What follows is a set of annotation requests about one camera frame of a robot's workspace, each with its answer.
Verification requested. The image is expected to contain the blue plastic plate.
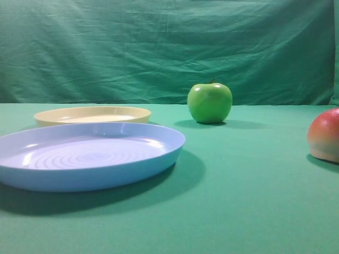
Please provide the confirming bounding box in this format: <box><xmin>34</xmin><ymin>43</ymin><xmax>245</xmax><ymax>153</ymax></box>
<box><xmin>1</xmin><ymin>123</ymin><xmax>186</xmax><ymax>192</ymax></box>

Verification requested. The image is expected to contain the green apple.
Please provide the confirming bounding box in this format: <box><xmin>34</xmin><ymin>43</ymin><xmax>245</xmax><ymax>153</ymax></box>
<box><xmin>187</xmin><ymin>83</ymin><xmax>233</xmax><ymax>124</ymax></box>

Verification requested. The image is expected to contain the green backdrop cloth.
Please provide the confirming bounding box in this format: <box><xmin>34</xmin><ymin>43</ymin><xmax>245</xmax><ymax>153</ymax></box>
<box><xmin>1</xmin><ymin>1</ymin><xmax>338</xmax><ymax>105</ymax></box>

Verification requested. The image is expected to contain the round yellow-red bread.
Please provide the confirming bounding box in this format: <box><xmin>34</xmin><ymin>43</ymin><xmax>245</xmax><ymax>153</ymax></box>
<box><xmin>307</xmin><ymin>107</ymin><xmax>338</xmax><ymax>163</ymax></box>

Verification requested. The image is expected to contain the yellow plastic plate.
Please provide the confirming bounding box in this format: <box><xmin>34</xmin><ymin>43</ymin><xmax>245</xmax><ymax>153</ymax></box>
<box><xmin>34</xmin><ymin>106</ymin><xmax>151</xmax><ymax>127</ymax></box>

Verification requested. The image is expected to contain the green table cloth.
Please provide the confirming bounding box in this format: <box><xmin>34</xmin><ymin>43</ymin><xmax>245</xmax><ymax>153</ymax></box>
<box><xmin>1</xmin><ymin>104</ymin><xmax>338</xmax><ymax>253</ymax></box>

